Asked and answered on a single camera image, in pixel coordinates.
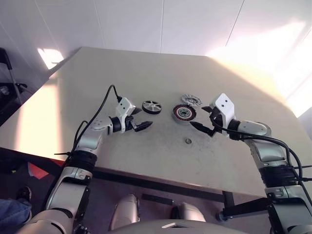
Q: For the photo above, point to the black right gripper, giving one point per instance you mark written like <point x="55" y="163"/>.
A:
<point x="216" y="116"/>

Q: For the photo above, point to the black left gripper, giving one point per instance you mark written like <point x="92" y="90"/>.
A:
<point x="130" y="123"/>

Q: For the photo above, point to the black rotor wheel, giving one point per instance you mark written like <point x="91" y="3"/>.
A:
<point x="151" y="106"/>

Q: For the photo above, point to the copper wound stator disc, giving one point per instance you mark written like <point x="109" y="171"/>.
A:
<point x="183" y="113"/>

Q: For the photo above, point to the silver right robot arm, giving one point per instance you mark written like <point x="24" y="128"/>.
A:
<point x="268" y="151"/>

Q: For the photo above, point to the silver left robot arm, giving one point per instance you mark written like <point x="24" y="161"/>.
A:
<point x="90" y="142"/>

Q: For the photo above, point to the silver gear plate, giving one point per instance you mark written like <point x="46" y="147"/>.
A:
<point x="190" y="99"/>

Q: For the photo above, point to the black flat bar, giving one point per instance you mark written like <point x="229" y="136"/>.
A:
<point x="157" y="199"/>

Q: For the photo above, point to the black zip tie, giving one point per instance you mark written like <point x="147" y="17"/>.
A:
<point x="303" y="179"/>
<point x="62" y="154"/>

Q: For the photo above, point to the rounded beige robot leg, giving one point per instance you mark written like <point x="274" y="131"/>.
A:
<point x="126" y="212"/>
<point x="189" y="212"/>

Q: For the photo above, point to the silver robot torso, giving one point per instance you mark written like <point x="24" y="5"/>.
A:
<point x="158" y="229"/>

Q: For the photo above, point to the red object under table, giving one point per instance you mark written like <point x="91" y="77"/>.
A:
<point x="36" y="171"/>

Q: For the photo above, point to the silver cart pole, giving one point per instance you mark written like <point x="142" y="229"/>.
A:
<point x="14" y="84"/>

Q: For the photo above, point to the black sneaker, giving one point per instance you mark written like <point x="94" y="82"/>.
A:
<point x="24" y="193"/>

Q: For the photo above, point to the black equipment cart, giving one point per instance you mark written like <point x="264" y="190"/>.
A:
<point x="6" y="58"/>

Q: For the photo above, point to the blue jeans leg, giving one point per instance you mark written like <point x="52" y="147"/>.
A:
<point x="12" y="212"/>

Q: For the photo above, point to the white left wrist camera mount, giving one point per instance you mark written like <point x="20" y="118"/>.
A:
<point x="124" y="106"/>

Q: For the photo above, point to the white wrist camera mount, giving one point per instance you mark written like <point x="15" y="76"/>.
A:
<point x="225" y="104"/>
<point x="124" y="106"/>

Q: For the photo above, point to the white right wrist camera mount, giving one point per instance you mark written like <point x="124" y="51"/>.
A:
<point x="225" y="104"/>

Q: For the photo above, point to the black table frame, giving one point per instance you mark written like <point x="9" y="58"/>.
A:
<point x="158" y="185"/>

